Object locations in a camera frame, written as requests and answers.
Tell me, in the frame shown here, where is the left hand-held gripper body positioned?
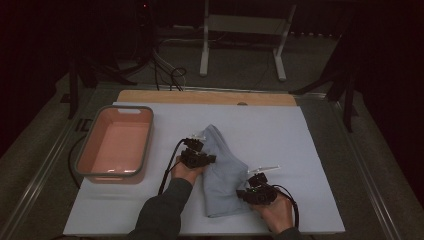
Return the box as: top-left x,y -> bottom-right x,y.
180,134 -> 206,169

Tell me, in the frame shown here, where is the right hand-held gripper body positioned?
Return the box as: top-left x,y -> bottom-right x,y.
248,164 -> 281,206

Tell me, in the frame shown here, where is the light blue tank top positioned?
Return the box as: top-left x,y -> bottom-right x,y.
199,124 -> 264,218

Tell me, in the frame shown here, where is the pink plastic basket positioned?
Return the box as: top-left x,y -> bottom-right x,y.
73,105 -> 155,185

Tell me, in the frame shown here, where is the person's left hand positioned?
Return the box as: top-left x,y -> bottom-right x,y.
170,156 -> 205,185

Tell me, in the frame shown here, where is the person's right hand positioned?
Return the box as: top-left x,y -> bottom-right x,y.
251,196 -> 296,234

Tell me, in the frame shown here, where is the wooden board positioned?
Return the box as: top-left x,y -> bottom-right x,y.
117,89 -> 298,107

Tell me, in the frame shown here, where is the white table mat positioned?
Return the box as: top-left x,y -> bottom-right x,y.
63,101 -> 346,236

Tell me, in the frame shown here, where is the black floor stand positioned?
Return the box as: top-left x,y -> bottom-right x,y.
289,33 -> 359,134

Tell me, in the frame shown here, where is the black tripod stand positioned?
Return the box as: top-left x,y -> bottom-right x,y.
66,56 -> 138,120

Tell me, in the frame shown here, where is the white metal stand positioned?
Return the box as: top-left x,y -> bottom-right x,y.
199,0 -> 298,82

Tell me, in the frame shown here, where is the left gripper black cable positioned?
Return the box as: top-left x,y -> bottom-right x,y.
157,138 -> 186,196

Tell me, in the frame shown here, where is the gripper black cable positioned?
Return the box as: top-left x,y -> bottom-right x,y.
273,184 -> 300,229
157,138 -> 186,196

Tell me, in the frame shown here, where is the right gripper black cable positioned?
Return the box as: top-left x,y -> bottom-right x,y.
273,184 -> 300,229

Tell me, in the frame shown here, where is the bundle of floor cables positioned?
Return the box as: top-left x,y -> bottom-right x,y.
151,38 -> 188,92

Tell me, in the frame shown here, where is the black cable beside basket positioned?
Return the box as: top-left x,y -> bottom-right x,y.
68,134 -> 88,189

